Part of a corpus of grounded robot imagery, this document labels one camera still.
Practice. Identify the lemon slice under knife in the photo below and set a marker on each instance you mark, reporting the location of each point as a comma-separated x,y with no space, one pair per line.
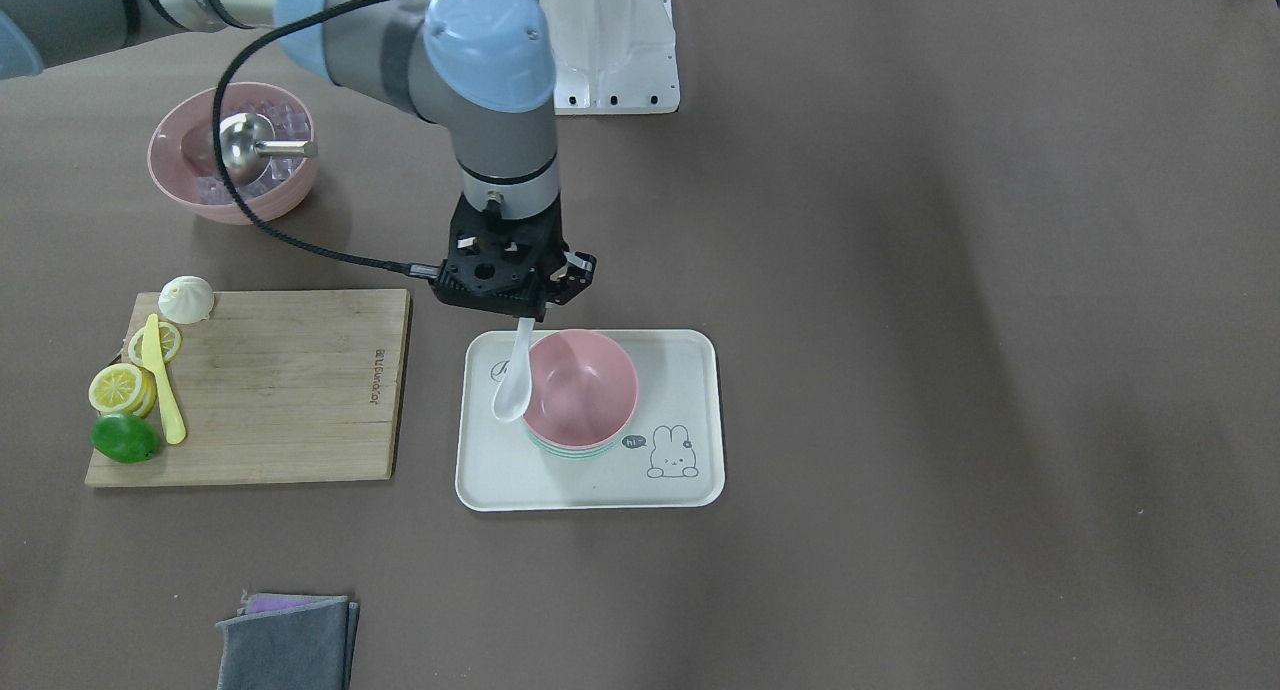
170,343

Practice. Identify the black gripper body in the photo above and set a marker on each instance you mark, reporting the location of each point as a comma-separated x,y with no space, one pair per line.
577,274

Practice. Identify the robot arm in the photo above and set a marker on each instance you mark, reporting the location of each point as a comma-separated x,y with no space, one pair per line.
482,69

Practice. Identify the green lime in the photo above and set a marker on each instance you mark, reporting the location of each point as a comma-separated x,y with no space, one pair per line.
124,438

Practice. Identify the clear ice cubes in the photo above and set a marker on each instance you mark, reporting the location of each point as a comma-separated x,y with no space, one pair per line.
290,123

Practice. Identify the small pink bowl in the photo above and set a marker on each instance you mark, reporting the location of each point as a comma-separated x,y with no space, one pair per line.
585,389

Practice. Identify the bamboo cutting board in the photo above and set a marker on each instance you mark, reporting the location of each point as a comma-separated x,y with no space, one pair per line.
282,387

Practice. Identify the white steamed bun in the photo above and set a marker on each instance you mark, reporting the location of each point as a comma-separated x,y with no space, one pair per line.
186,300

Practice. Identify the cream rabbit tray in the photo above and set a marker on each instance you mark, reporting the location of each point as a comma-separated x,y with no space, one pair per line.
671,455

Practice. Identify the yellow plastic knife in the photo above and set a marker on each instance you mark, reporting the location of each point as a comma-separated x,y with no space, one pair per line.
151,352

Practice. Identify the metal ice scoop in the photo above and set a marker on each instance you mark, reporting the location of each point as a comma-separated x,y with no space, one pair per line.
247,142

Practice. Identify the stacked lemon slices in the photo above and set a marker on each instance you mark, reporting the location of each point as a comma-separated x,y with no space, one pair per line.
122,388

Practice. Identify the stacked green bowls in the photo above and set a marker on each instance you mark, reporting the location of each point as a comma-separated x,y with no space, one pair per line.
568,453

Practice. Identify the folded grey cloth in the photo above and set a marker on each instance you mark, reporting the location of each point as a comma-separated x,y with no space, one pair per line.
308,647

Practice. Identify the white ceramic spoon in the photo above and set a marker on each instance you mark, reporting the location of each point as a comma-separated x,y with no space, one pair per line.
514,392

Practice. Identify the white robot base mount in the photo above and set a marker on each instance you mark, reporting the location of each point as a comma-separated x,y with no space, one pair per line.
614,57

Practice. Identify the purple cloth under grey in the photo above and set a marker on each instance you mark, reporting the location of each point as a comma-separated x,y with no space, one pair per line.
271,602

